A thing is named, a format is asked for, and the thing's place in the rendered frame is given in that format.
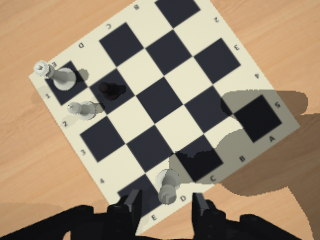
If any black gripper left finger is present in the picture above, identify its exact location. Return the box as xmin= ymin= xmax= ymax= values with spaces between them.
xmin=0 ymin=189 xmax=142 ymax=240

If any black and cream chessboard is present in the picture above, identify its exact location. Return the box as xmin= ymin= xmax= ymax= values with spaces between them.
xmin=29 ymin=0 xmax=300 ymax=236

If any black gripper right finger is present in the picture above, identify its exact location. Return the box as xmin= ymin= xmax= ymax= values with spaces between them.
xmin=191 ymin=192 xmax=302 ymax=240

